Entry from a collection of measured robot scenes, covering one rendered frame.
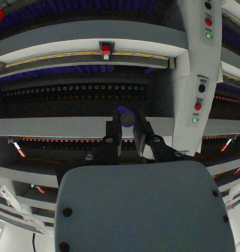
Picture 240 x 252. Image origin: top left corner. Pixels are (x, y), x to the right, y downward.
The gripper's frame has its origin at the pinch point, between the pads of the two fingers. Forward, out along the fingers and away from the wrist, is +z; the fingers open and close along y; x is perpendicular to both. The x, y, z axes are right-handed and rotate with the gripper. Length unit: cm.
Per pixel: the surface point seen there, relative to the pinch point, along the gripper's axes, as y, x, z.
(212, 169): 38.3, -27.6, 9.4
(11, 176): -38.6, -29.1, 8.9
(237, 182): 77, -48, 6
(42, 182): -24.0, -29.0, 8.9
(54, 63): -13.9, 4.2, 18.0
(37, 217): -44, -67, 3
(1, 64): -28.1, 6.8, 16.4
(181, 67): 13.2, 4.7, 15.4
